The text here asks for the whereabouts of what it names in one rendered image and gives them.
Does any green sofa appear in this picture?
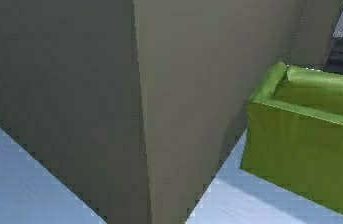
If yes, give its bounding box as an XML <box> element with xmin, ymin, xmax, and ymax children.
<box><xmin>239</xmin><ymin>61</ymin><xmax>343</xmax><ymax>224</ymax></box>

